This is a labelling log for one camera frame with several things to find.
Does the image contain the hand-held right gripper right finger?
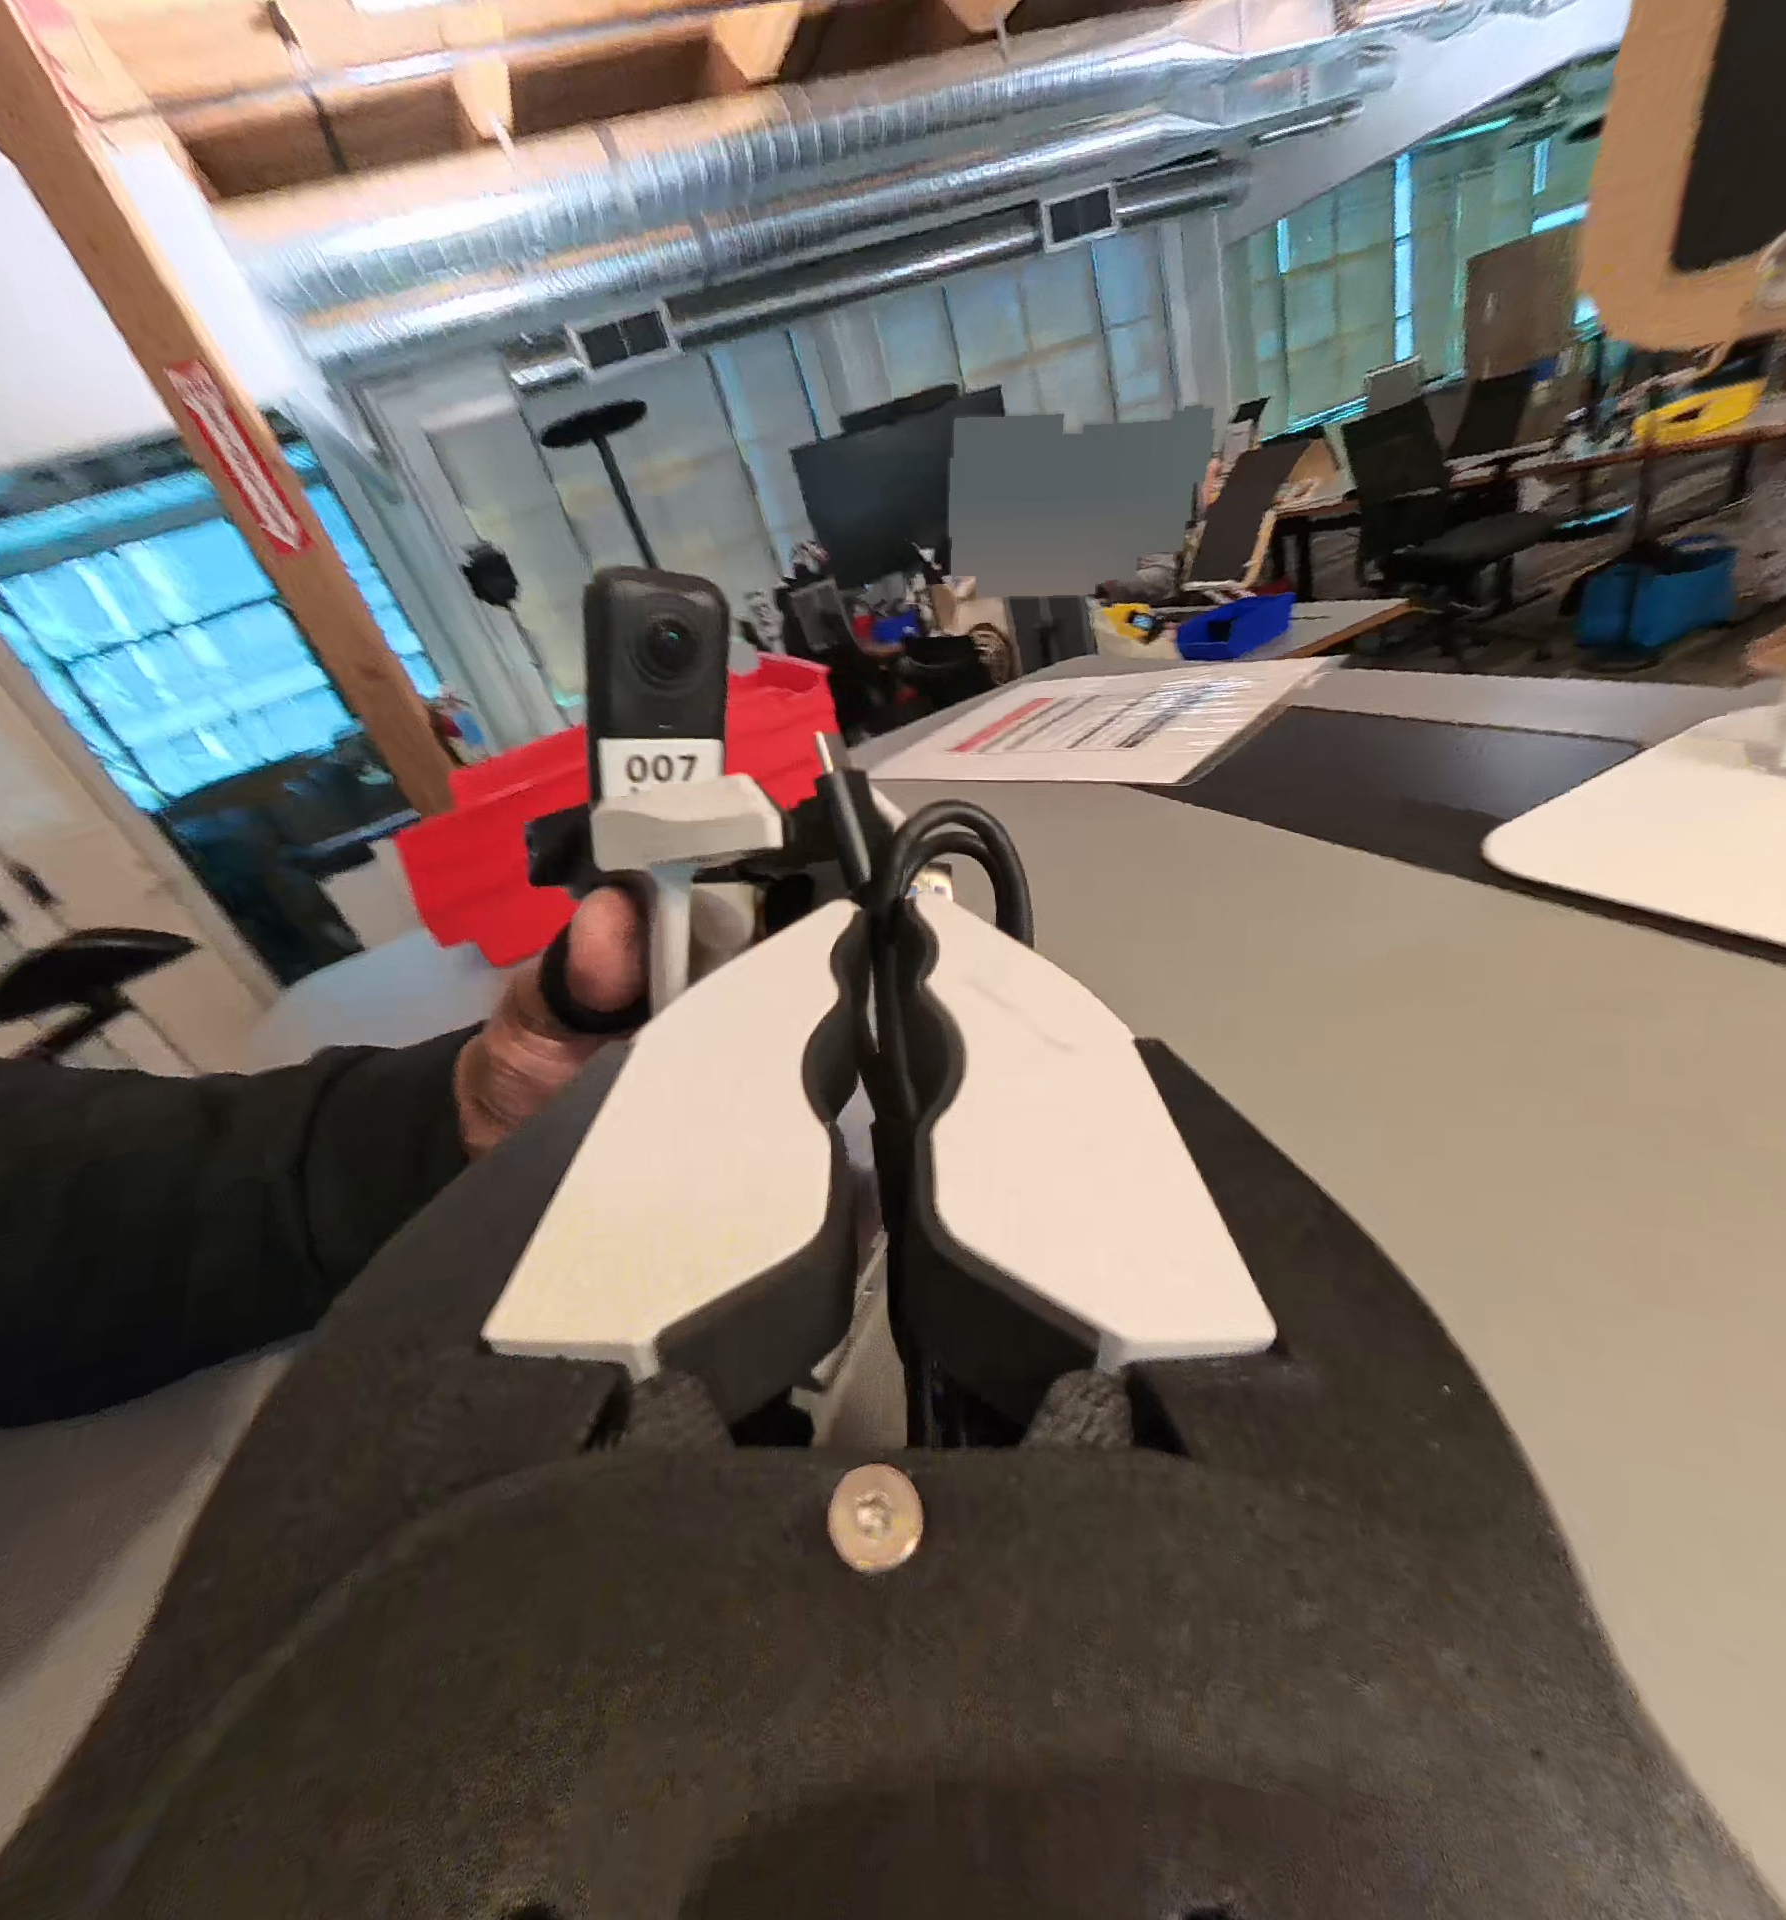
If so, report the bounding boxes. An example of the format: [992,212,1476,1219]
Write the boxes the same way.
[893,897,1279,1377]

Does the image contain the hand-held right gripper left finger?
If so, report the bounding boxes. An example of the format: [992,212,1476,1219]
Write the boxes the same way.
[479,897,882,1386]

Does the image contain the black usb-c cable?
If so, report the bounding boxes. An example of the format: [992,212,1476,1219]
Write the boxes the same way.
[810,733,1040,1449]

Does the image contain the person's left hand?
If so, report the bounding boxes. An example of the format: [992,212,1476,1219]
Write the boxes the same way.
[452,886,654,1160]

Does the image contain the black floor lamp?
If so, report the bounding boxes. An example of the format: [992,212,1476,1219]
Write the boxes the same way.
[539,397,678,578]

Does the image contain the red plastic bin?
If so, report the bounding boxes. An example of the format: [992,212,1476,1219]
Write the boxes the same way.
[396,655,835,969]

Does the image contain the black monitor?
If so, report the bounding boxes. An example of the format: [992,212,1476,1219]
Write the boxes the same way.
[791,386,1009,590]

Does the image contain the white printed paper sheet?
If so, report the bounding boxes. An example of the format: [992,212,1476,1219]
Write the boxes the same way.
[862,655,1348,788]

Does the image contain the red white warning sign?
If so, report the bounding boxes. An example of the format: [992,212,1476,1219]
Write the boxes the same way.
[164,356,310,557]

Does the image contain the small blue bin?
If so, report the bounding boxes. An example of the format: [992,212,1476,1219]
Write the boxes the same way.
[1175,590,1298,663]

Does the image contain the black office chair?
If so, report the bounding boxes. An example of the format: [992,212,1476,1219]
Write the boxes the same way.
[1335,393,1561,655]

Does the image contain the blue storage tote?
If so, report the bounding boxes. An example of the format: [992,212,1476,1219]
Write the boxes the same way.
[1575,538,1739,651]

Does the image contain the yellow bin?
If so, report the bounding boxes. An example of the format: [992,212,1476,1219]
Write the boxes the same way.
[1632,378,1772,447]

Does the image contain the wood framed black board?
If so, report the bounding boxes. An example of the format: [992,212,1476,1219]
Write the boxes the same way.
[1575,0,1786,354]

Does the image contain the grey rectangular vent duct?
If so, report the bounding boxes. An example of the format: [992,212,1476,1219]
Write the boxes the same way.
[496,157,1256,391]

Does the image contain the silver round air duct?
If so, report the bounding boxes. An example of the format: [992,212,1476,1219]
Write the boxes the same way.
[225,38,1405,323]

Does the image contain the wooden support post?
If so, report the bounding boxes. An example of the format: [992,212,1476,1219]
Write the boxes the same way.
[0,0,461,820]

